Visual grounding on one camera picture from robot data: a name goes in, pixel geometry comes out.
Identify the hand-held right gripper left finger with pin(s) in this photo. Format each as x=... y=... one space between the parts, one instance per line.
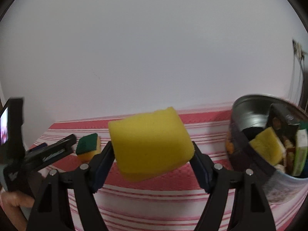
x=102 y=170

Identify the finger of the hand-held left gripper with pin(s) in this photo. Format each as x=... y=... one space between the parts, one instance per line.
x=39 y=146
x=53 y=152

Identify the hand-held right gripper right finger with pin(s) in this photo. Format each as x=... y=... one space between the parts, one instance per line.
x=201 y=173

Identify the yellow and green sponge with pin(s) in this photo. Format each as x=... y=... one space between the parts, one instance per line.
x=87 y=143
x=149 y=144
x=267 y=146

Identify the black yarn ball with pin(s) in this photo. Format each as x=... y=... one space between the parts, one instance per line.
x=252 y=132

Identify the round metal tin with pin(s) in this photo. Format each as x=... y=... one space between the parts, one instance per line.
x=276 y=185

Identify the black gold-trimmed box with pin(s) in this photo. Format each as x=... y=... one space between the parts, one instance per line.
x=284 y=118

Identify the green and white carton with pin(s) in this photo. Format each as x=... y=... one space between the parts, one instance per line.
x=300 y=151

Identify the person's left forearm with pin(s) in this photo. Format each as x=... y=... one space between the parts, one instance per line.
x=14 y=219

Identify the red striped desktop tablecloth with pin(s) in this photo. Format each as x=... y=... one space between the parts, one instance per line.
x=156 y=197

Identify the person's left hand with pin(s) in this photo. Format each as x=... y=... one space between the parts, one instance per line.
x=14 y=199

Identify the black television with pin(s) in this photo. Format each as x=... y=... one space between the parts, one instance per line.
x=304 y=89

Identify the wall socket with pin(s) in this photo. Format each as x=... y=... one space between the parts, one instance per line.
x=298 y=49

